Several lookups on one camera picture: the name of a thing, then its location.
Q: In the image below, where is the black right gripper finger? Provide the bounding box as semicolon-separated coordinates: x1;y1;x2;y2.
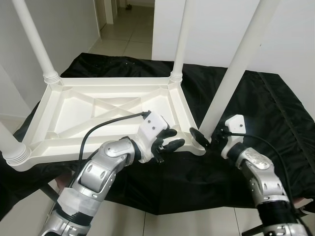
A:
189;128;211;149

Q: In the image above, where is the white plastic table leg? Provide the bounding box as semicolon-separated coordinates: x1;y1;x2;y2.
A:
0;120;31;165
198;0;281;136
11;0;61;85
170;0;192;82

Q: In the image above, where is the white plastic table top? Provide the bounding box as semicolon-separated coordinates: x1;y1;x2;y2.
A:
9;75;207;172

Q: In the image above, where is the black cloth table cover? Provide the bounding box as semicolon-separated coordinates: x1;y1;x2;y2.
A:
0;52;315;217

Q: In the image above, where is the black metal table leg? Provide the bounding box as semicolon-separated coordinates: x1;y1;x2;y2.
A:
42;184;62;202

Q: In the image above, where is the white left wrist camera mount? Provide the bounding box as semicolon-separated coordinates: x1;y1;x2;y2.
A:
135;111;170;158

